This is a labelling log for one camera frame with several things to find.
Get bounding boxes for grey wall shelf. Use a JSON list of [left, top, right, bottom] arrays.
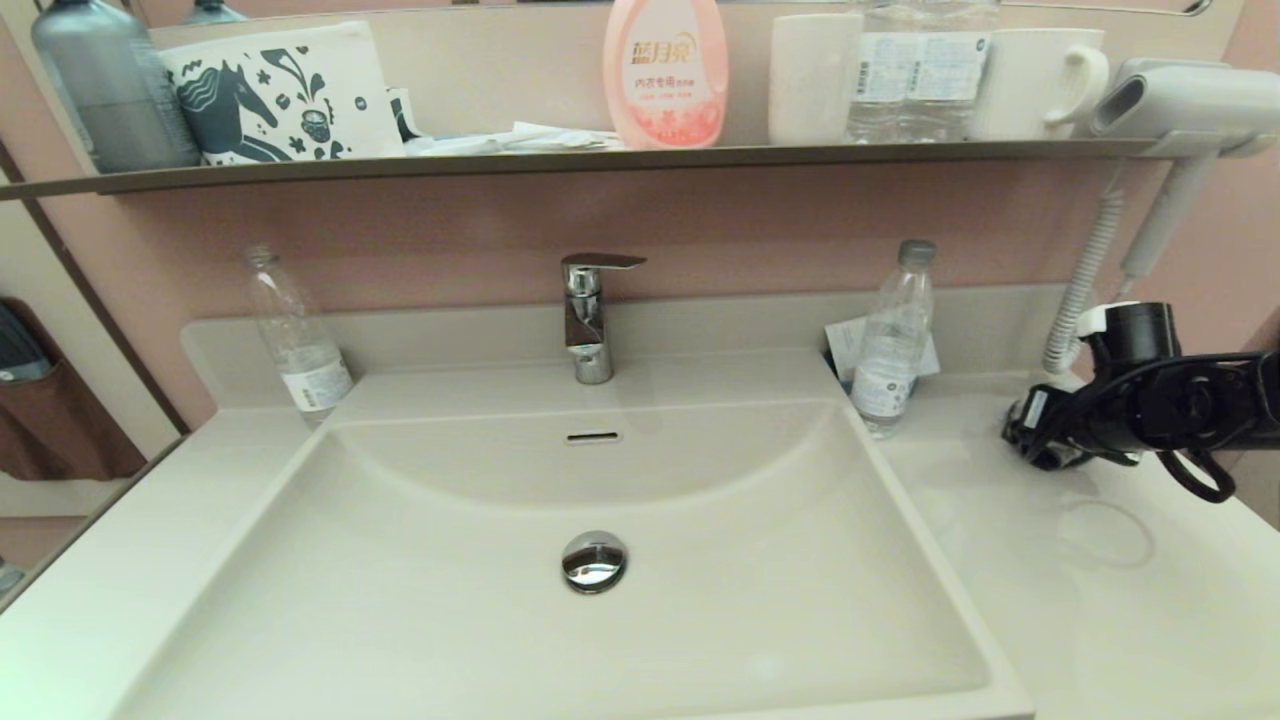
[[0, 138, 1201, 204]]

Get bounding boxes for grey hair dryer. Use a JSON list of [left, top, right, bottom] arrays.
[[1090, 58, 1280, 281]]

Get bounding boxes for white horse print pouch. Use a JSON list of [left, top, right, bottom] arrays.
[[160, 22, 404, 167]]

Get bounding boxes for white mug with handle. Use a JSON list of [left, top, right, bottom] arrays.
[[968, 28, 1109, 141]]

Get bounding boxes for white paper sachets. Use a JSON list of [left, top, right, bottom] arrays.
[[405, 122, 623, 156]]

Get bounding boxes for paper packet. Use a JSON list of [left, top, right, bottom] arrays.
[[823, 316, 941, 384]]

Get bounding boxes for chrome drain stopper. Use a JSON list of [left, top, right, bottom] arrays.
[[561, 530, 629, 594]]

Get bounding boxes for beige sink basin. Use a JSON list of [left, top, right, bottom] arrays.
[[110, 398, 1033, 720]]

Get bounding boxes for chrome faucet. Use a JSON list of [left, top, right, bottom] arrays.
[[562, 253, 647, 385]]

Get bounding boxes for grey translucent bottle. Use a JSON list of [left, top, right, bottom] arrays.
[[32, 0, 201, 174]]

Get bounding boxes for small printed white item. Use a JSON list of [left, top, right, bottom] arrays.
[[388, 88, 428, 143]]

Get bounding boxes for dark grey pocketed item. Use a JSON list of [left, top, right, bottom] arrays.
[[0, 303, 53, 384]]

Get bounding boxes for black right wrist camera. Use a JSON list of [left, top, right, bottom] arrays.
[[1075, 301, 1183, 376]]

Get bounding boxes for white coiled dryer cord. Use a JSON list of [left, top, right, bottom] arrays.
[[1043, 190, 1131, 376]]

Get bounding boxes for clear bottle with grey cap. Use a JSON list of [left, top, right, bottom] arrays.
[[850, 239, 938, 441]]

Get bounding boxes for pink detergent bottle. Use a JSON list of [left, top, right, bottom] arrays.
[[603, 0, 728, 150]]

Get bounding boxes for clear bottle without cap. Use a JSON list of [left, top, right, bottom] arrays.
[[243, 246, 356, 429]]

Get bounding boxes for white handleless cup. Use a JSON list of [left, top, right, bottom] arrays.
[[768, 13, 864, 145]]

